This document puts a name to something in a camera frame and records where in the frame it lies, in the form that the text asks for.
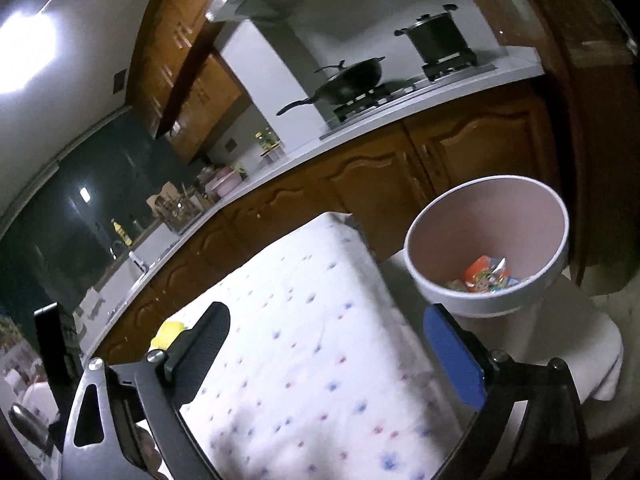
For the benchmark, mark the wooden lower cabinets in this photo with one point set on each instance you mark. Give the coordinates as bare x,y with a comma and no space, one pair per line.
375,175

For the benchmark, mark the gas stove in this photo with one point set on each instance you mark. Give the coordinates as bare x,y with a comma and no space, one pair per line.
400,95

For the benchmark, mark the black cooking pot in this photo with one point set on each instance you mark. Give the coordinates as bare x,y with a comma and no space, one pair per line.
437,32

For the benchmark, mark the wooden cabinets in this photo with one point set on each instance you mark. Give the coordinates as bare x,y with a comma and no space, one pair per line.
375,175
170,60

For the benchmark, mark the white waste bin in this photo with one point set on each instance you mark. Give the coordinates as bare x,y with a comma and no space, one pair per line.
480,220

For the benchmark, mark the yellow sponge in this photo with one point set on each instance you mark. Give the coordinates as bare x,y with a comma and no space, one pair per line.
167,335

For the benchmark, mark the white stool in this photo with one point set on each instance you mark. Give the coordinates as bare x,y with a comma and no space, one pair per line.
575,320

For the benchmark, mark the black wok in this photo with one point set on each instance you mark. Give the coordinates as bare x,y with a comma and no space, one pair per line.
350,82

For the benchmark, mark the yellow bottle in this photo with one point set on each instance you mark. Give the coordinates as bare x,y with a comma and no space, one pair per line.
120,234

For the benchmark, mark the shiny metal object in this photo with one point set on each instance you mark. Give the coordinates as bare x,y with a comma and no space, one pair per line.
27,422

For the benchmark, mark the pink basin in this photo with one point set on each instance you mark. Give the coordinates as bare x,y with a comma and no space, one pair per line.
224,182

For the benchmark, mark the ceiling light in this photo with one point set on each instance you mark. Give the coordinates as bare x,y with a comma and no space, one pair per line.
25,52

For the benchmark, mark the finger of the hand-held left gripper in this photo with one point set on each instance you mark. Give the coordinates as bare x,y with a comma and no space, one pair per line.
55,355

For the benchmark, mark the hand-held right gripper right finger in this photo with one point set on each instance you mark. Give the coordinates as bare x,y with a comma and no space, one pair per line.
452,355

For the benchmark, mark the wall socket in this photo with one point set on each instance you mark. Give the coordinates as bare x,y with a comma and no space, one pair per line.
120,81

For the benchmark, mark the white kitchen countertop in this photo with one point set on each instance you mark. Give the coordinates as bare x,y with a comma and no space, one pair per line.
310,147

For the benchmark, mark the white spotted tablecloth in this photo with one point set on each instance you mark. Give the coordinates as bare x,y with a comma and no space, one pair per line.
300,360

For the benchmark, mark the sink faucet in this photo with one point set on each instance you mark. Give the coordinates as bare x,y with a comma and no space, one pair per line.
137,262

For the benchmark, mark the wooden door frame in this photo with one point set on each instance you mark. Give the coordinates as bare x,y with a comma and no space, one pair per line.
575,85

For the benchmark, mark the wooden upper cabinets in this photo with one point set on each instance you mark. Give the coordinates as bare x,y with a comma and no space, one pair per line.
170,60

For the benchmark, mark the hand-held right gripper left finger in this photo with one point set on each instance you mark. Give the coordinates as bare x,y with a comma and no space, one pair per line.
200,350

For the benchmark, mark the seasoning bottles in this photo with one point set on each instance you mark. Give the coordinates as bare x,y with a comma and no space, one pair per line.
267,142

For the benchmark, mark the orange snack wrapper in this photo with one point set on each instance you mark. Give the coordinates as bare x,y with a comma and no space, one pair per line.
482,272

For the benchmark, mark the dish rack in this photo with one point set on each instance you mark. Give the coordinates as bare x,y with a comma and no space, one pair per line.
177,210

